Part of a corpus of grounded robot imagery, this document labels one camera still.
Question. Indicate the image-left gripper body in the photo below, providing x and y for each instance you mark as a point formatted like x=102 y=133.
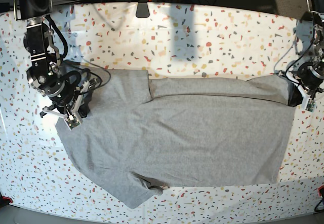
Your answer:
x=62 y=89

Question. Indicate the grey T-shirt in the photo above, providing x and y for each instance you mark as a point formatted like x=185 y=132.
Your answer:
x=142 y=134

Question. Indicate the red clamp left corner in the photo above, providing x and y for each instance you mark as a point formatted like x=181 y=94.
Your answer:
x=4 y=201

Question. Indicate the red clamp corner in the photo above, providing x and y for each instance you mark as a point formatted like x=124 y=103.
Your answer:
x=321 y=194
x=4 y=201

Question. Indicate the red clamp right corner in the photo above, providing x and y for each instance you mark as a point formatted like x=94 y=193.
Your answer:
x=321 y=194

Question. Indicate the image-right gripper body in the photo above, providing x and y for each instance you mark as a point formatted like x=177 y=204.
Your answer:
x=311 y=76

